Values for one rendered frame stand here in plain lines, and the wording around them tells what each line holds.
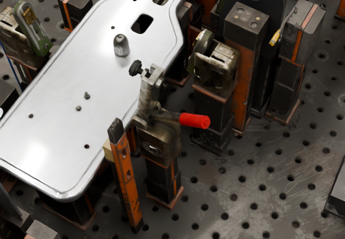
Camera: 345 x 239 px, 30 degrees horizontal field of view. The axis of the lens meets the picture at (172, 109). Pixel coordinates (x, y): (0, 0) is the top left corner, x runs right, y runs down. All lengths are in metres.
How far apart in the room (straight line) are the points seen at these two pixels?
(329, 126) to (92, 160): 0.64
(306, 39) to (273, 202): 0.41
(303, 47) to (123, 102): 0.37
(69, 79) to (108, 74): 0.08
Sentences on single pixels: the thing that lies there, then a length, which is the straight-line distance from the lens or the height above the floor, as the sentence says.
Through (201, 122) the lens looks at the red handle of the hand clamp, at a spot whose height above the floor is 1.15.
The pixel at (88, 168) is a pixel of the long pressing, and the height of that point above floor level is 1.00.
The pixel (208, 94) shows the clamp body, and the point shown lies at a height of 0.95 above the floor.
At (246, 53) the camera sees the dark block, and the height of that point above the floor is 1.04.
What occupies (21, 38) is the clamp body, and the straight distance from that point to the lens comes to 1.32.
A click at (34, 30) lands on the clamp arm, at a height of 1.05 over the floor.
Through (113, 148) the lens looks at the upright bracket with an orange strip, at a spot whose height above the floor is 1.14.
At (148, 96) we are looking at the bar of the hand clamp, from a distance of 1.06.
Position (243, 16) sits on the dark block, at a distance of 1.21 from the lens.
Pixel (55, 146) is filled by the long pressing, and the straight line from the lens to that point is 1.23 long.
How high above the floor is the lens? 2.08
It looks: 61 degrees down
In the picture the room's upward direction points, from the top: 3 degrees counter-clockwise
